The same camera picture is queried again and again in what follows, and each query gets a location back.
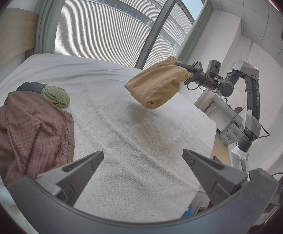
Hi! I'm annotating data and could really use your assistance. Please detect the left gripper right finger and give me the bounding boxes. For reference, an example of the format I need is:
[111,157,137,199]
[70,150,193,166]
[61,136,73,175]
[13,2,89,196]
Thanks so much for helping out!
[182,149,248,207]

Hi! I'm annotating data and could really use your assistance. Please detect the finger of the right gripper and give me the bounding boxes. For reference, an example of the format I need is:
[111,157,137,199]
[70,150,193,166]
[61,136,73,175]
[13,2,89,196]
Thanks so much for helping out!
[174,63,194,72]

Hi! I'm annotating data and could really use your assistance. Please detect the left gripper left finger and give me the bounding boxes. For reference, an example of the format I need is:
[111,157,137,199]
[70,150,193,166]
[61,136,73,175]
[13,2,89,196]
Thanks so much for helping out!
[37,151,104,207]

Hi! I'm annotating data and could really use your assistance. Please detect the tan shorts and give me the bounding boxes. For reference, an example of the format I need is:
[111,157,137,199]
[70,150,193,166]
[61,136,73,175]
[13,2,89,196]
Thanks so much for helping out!
[124,56,194,110]

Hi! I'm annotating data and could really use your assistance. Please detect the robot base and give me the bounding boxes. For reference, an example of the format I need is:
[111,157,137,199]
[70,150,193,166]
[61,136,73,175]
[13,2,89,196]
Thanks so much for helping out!
[228,142,250,172]

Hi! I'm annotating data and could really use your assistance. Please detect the bed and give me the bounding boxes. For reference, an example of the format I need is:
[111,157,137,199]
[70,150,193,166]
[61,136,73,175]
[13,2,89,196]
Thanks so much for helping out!
[0,7,217,222]

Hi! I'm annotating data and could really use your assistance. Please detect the grey-green curtain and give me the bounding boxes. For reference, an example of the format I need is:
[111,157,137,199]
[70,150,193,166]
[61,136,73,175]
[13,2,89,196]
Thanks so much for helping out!
[35,0,76,54]
[176,0,214,63]

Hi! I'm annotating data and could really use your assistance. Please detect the brown garment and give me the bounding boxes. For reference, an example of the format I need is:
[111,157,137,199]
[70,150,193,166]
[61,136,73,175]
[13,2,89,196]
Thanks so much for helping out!
[0,91,75,188]

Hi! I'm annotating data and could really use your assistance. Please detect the green garment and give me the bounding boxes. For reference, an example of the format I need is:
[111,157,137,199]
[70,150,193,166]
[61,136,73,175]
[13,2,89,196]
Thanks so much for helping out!
[41,85,70,109]

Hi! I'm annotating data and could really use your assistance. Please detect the window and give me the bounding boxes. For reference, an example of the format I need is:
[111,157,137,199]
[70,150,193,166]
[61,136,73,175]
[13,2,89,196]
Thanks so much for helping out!
[54,0,205,70]

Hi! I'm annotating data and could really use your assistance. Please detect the black garment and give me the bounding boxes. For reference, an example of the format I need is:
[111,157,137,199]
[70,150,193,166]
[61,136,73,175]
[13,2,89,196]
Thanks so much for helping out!
[16,82,47,94]

